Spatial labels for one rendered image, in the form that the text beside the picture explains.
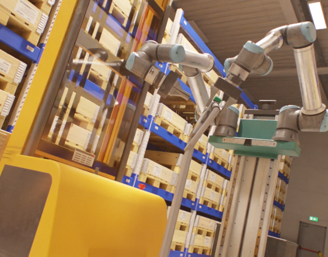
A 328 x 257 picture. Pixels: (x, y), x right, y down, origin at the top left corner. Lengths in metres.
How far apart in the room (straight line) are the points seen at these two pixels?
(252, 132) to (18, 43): 2.34
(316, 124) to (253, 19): 10.08
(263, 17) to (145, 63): 10.66
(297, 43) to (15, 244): 1.80
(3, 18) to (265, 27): 10.18
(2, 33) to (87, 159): 1.92
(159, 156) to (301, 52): 4.11
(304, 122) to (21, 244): 1.82
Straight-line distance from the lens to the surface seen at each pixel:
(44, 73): 1.88
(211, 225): 7.01
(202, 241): 6.84
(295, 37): 2.19
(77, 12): 1.95
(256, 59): 1.59
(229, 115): 2.63
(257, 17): 12.29
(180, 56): 1.70
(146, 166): 4.92
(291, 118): 2.45
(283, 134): 2.41
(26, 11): 3.73
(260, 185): 2.62
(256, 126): 2.68
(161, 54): 1.70
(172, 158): 5.75
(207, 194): 6.67
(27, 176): 1.56
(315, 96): 2.34
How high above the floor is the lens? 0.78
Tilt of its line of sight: 14 degrees up
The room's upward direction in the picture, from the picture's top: 15 degrees clockwise
